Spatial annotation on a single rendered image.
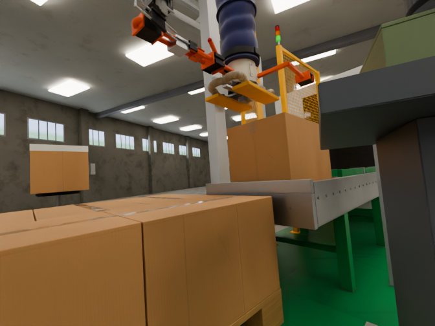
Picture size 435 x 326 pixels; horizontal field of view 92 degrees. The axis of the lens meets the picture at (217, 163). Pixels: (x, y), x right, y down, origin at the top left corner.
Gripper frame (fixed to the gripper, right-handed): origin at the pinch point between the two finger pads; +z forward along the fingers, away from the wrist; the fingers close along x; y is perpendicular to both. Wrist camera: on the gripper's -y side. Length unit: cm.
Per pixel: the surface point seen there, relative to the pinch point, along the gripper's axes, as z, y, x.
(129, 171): -9, 485, 1000
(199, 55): 1.8, 22.6, -0.9
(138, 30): 2.8, -4.7, 1.7
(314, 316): 120, 57, -28
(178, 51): 3.1, 12.6, 1.5
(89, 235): 67, -25, -9
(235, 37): -18, 49, -3
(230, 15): -32, 50, 0
